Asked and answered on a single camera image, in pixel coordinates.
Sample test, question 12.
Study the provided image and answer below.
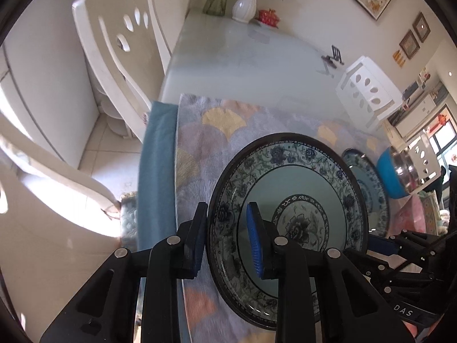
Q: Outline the person's hand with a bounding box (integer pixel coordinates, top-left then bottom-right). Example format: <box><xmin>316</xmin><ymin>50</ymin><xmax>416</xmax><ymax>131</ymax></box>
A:
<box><xmin>404</xmin><ymin>321</ymin><xmax>436</xmax><ymax>342</ymax></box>

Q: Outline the large blue floral plate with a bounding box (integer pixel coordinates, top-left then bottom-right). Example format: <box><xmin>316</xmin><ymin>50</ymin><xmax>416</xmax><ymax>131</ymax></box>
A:
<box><xmin>342</xmin><ymin>149</ymin><xmax>390</xmax><ymax>238</ymax></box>

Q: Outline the black phone stand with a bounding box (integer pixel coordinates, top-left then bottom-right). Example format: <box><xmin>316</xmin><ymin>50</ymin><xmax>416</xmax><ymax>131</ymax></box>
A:
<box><xmin>321</xmin><ymin>45</ymin><xmax>345</xmax><ymax>68</ymax></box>

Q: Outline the blue steel bowl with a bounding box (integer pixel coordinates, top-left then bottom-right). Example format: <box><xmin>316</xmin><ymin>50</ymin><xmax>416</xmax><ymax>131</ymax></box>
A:
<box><xmin>376</xmin><ymin>146</ymin><xmax>420</xmax><ymax>199</ymax></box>

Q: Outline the upper small framed picture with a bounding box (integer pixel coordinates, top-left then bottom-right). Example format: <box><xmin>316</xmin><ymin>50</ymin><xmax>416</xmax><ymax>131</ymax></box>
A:
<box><xmin>413</xmin><ymin>13</ymin><xmax>431</xmax><ymax>43</ymax></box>

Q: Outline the blue table cloth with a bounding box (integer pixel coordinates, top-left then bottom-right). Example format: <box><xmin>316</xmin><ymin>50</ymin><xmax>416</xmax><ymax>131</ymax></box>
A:
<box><xmin>137</xmin><ymin>101</ymin><xmax>178</xmax><ymax>254</ymax></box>

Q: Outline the small framed picture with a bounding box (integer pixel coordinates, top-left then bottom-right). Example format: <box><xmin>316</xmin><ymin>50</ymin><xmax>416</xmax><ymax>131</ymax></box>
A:
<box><xmin>413</xmin><ymin>13</ymin><xmax>431</xmax><ymax>43</ymax></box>
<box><xmin>400</xmin><ymin>29</ymin><xmax>420</xmax><ymax>60</ymax></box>

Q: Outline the fan pattern table mat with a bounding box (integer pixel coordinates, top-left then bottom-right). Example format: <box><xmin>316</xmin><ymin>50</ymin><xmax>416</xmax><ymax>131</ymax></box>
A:
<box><xmin>175</xmin><ymin>95</ymin><xmax>388</xmax><ymax>342</ymax></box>

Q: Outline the white chair far right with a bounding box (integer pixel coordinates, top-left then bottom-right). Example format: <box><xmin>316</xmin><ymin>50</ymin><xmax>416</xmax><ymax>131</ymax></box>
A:
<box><xmin>336</xmin><ymin>56</ymin><xmax>403</xmax><ymax>133</ymax></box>

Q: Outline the red lidded sugar bowl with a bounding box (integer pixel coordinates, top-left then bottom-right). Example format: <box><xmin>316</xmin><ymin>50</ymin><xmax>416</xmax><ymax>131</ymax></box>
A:
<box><xmin>256</xmin><ymin>9</ymin><xmax>280</xmax><ymax>29</ymax></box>

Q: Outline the white ribbed vase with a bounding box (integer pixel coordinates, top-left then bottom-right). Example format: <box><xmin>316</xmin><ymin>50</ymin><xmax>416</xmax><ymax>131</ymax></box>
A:
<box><xmin>232</xmin><ymin>0</ymin><xmax>257</xmax><ymax>24</ymax></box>

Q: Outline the lower small framed picture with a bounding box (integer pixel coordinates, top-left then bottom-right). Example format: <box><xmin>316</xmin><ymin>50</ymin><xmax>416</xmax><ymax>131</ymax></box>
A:
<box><xmin>400</xmin><ymin>29</ymin><xmax>420</xmax><ymax>60</ymax></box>

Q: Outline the white chair near right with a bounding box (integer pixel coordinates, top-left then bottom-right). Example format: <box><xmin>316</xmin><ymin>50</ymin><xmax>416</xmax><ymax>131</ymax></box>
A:
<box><xmin>383</xmin><ymin>121</ymin><xmax>441</xmax><ymax>194</ymax></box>

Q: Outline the white chair near left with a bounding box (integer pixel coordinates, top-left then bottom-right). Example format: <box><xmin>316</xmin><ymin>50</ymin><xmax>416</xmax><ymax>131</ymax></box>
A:
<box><xmin>1</xmin><ymin>116</ymin><xmax>119</xmax><ymax>342</ymax></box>

